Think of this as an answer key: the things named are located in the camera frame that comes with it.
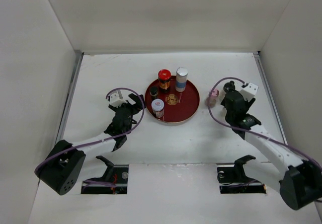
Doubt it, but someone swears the small black-cap spice bottle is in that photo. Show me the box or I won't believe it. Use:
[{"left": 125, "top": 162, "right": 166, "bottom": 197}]
[{"left": 149, "top": 86, "right": 158, "bottom": 100}]

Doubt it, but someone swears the white-lid low jar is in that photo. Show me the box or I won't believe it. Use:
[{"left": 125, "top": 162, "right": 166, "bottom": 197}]
[{"left": 151, "top": 99, "right": 165, "bottom": 118}]

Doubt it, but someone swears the pink-lid spice jar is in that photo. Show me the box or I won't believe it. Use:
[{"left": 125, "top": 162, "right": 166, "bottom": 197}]
[{"left": 205, "top": 88, "right": 219, "bottom": 108}]

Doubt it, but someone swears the red-lid chili sauce jar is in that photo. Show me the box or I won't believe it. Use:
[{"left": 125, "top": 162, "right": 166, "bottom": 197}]
[{"left": 158, "top": 69, "right": 172, "bottom": 91}]

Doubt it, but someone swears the tall silver-lid blue-label jar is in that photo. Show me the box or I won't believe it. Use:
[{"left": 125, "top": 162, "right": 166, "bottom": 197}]
[{"left": 176, "top": 67, "right": 188, "bottom": 92}]

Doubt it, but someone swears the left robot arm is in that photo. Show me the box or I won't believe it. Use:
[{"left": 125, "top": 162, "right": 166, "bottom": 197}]
[{"left": 34, "top": 89, "right": 146, "bottom": 195}]

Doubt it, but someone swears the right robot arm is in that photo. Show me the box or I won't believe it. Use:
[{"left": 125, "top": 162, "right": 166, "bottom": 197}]
[{"left": 221, "top": 90, "right": 321, "bottom": 210}]

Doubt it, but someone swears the black round-top grinder bottle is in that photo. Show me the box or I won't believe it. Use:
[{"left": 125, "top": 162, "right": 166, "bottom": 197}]
[{"left": 218, "top": 81, "right": 235, "bottom": 101}]

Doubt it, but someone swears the red round tray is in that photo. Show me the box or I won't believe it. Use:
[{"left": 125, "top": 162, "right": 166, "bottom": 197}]
[{"left": 157, "top": 76, "right": 200, "bottom": 124}]

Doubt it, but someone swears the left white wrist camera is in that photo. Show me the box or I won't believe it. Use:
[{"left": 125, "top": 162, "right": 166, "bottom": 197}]
[{"left": 106, "top": 90, "right": 126, "bottom": 107}]

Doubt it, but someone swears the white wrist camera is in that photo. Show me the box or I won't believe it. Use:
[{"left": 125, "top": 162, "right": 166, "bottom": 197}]
[
  {"left": 239, "top": 83, "right": 259, "bottom": 102},
  {"left": 106, "top": 90, "right": 126, "bottom": 107}
]

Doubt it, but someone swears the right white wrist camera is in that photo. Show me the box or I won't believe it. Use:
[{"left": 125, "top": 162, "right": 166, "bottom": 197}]
[{"left": 239, "top": 83, "right": 259, "bottom": 102}]

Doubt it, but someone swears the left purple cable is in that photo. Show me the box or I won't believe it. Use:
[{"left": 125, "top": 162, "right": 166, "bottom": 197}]
[{"left": 34, "top": 86, "right": 146, "bottom": 187}]

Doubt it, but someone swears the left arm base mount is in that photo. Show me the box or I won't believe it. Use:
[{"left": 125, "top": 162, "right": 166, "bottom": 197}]
[{"left": 80, "top": 156, "right": 129, "bottom": 195}]

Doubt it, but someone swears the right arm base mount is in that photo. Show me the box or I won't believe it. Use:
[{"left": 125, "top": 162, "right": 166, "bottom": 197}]
[{"left": 217, "top": 155, "right": 266, "bottom": 194}]

